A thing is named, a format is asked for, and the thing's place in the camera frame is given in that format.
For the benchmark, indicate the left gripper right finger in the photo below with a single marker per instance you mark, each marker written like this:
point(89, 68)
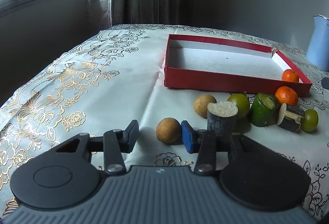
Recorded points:
point(206, 143)

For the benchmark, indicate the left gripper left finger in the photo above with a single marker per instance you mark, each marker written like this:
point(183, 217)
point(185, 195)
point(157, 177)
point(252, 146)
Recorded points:
point(112, 144)

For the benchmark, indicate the dark sugarcane piece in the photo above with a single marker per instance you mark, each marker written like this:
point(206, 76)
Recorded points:
point(289, 117)
point(221, 119)

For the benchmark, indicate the orange mandarin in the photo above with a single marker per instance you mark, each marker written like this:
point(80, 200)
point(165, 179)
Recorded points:
point(287, 95)
point(290, 75)

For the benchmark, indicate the brown longan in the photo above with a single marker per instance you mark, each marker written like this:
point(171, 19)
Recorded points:
point(168, 130)
point(200, 104)

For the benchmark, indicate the green tomato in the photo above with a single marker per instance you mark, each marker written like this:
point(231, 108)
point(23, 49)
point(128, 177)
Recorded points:
point(310, 122)
point(242, 103)

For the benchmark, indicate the green cucumber piece cut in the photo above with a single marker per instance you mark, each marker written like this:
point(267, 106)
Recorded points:
point(262, 109)

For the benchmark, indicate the light blue electric kettle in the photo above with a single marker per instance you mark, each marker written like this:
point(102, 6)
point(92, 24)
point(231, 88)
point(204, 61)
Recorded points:
point(317, 51)

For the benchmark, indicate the floral white tablecloth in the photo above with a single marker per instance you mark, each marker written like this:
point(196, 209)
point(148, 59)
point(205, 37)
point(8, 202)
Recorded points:
point(117, 76)

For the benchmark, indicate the red shallow cardboard box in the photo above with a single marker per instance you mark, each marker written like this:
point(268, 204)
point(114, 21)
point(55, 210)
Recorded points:
point(225, 65)

